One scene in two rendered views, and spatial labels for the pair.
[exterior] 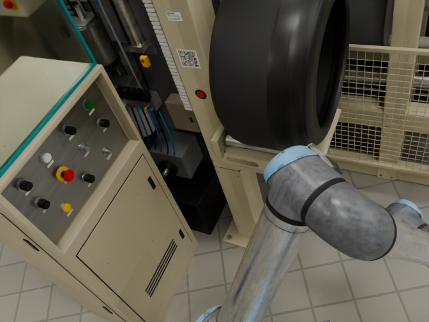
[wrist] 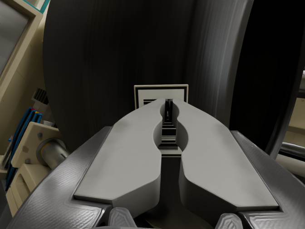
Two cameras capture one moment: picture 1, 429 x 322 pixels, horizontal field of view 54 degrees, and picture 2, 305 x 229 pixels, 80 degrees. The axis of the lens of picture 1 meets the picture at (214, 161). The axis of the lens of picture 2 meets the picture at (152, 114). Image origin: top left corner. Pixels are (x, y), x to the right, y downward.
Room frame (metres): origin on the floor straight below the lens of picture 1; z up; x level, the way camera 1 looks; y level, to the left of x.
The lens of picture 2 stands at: (0.66, -0.28, 1.02)
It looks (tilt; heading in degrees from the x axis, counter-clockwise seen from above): 6 degrees up; 3
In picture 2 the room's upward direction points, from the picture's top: 22 degrees clockwise
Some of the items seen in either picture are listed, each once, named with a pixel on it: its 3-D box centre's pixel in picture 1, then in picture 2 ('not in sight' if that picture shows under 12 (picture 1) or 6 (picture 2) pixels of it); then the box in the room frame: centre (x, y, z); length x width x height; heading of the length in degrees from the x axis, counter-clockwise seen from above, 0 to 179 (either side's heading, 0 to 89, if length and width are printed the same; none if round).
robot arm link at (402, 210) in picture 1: (399, 222); not in sight; (0.57, -0.46, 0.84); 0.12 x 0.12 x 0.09; 15
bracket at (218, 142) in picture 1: (237, 112); (98, 158); (1.20, -0.15, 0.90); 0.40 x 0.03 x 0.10; 140
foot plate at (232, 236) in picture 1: (253, 226); not in sight; (1.24, -0.08, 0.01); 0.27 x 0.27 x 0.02; 50
